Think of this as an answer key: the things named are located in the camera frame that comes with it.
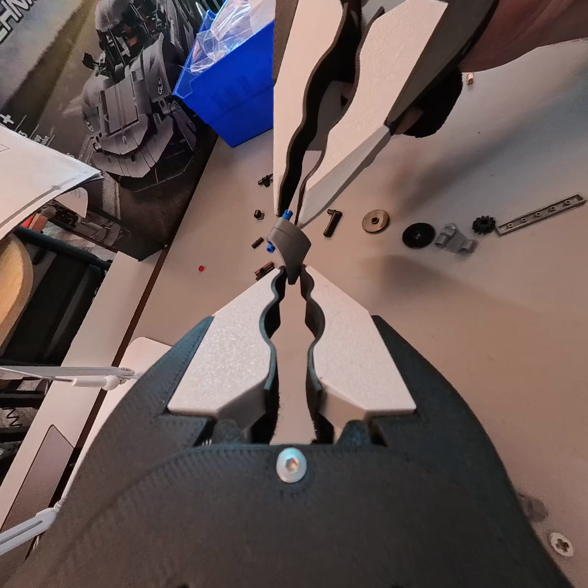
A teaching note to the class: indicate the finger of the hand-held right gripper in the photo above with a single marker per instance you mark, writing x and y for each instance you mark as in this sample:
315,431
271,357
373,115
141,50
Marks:
294,69
390,69

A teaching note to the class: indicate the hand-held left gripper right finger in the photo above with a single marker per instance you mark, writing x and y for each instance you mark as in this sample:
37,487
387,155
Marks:
363,367

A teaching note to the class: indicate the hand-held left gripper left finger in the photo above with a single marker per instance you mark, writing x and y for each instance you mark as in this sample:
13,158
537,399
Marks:
220,367

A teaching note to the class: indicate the grey bent lego beam assembly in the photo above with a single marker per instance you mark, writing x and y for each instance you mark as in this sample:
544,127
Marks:
289,243

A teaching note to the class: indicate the black red lego piece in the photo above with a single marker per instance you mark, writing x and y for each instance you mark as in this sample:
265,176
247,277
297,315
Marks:
265,271

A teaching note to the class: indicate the black grey lego connector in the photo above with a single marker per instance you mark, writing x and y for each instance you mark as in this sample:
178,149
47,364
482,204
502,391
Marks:
265,180

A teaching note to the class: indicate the black lego disc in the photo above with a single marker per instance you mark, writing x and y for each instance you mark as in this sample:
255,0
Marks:
419,235

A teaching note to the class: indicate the bronze lego disc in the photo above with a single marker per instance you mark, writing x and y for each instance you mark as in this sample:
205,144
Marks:
375,222

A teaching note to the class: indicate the black bent lego pin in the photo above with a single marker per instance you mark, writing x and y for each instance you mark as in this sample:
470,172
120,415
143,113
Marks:
333,222

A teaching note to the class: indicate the black lego gear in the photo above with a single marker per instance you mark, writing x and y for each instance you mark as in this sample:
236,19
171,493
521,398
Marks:
483,225

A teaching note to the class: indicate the lego set box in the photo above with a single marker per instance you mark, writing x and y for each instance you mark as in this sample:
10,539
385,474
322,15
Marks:
115,115

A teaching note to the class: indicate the long grey lego plate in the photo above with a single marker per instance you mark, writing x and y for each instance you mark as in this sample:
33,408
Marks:
542,215

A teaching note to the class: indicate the lego instruction booklet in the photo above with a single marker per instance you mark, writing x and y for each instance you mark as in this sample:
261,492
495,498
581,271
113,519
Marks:
36,183

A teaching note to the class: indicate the white round lego piece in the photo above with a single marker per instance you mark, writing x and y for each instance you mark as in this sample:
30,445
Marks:
561,544

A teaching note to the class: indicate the person's right hand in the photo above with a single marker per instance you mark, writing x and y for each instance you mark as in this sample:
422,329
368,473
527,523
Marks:
528,27

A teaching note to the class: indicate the blue storage bin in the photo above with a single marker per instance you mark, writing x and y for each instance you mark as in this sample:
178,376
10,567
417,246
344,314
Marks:
229,101

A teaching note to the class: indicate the clear plastic bags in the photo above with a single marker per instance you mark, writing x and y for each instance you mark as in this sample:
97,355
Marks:
229,36

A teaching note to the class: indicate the white book stand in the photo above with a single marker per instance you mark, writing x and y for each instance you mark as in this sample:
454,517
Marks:
138,363

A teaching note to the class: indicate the dark plastic crate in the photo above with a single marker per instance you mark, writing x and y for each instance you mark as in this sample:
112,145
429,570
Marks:
64,294

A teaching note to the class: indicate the grey rectangular plate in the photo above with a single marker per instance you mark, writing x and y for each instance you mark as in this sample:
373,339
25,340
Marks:
41,473

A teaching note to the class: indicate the grey lego bracket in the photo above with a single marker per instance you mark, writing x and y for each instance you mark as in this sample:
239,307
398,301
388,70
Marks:
454,239

